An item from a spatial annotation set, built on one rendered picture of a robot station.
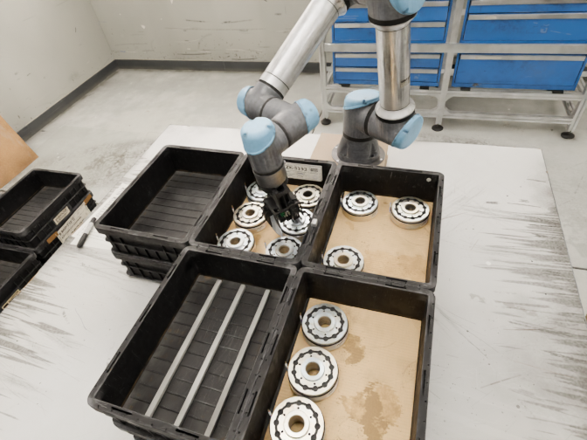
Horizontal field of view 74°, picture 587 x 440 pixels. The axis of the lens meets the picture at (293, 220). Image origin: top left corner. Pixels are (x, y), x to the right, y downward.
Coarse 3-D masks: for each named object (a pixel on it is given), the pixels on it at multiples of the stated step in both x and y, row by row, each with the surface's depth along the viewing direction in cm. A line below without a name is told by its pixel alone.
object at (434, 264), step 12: (336, 168) 114; (372, 168) 112; (384, 168) 111; (396, 168) 110; (408, 168) 110; (336, 180) 110; (444, 180) 105; (324, 204) 103; (312, 240) 96; (432, 252) 88; (312, 264) 89; (432, 264) 86; (360, 276) 86; (372, 276) 85; (384, 276) 85; (432, 276) 84; (432, 288) 82
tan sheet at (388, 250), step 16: (384, 208) 114; (336, 224) 111; (352, 224) 111; (368, 224) 110; (384, 224) 109; (336, 240) 107; (352, 240) 106; (368, 240) 106; (384, 240) 105; (400, 240) 105; (416, 240) 104; (368, 256) 102; (384, 256) 102; (400, 256) 101; (416, 256) 100; (384, 272) 98; (400, 272) 97; (416, 272) 97
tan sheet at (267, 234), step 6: (288, 186) 126; (294, 186) 125; (246, 198) 123; (234, 228) 115; (270, 228) 113; (252, 234) 112; (258, 234) 112; (264, 234) 112; (270, 234) 111; (276, 234) 111; (258, 240) 110; (264, 240) 110; (270, 240) 110; (258, 246) 109; (264, 246) 108; (258, 252) 107; (264, 252) 107
